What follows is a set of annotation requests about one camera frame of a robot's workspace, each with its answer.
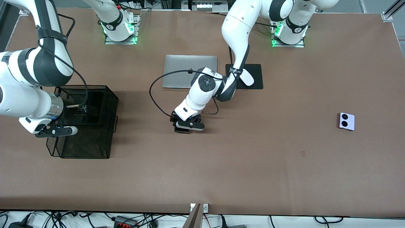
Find long black smartphone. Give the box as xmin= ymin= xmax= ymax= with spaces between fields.
xmin=83 ymin=92 xmax=105 ymax=124

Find large paper table cover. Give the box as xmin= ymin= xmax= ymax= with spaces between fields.
xmin=0 ymin=8 xmax=405 ymax=218

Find black wire mesh organizer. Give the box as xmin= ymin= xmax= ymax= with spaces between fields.
xmin=46 ymin=85 xmax=119 ymax=159

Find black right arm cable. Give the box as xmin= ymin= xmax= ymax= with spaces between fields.
xmin=36 ymin=13 xmax=89 ymax=110

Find lilac flip phone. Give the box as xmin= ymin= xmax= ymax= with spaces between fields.
xmin=337 ymin=112 xmax=355 ymax=131

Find black mouse pad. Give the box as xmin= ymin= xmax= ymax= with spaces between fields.
xmin=225 ymin=64 xmax=264 ymax=90

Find black power strip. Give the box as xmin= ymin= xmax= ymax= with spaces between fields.
xmin=114 ymin=216 xmax=138 ymax=228

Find grey camera post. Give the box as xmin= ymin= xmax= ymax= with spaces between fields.
xmin=182 ymin=203 xmax=203 ymax=228

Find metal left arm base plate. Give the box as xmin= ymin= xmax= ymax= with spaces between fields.
xmin=271 ymin=16 xmax=305 ymax=48

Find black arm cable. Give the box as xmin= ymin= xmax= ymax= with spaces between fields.
xmin=149 ymin=19 xmax=250 ymax=119
xmin=36 ymin=13 xmax=89 ymax=110

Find black cable on table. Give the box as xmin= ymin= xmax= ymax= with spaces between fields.
xmin=206 ymin=11 xmax=279 ymax=28

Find white computer mouse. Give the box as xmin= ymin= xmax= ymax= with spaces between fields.
xmin=240 ymin=69 xmax=254 ymax=86

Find silver closed laptop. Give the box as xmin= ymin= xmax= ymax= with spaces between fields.
xmin=162 ymin=55 xmax=218 ymax=89

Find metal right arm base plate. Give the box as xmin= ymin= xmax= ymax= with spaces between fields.
xmin=104 ymin=14 xmax=140 ymax=45

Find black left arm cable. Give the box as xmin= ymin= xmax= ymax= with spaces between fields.
xmin=149 ymin=19 xmax=250 ymax=119

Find control box with connectors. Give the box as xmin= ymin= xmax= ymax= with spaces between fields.
xmin=182 ymin=0 xmax=228 ymax=12

